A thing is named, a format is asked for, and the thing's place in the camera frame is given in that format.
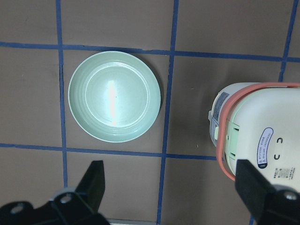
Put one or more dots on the left green plate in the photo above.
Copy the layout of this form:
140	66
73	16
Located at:
114	96

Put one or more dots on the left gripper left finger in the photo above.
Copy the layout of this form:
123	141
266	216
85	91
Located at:
78	207

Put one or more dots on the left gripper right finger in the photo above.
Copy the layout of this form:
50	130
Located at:
268	204

